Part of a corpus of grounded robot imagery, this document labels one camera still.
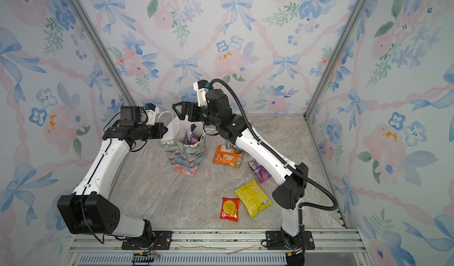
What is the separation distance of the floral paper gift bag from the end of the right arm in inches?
7.4

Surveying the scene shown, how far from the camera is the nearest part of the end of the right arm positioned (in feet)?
1.73

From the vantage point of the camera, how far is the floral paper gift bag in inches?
30.6
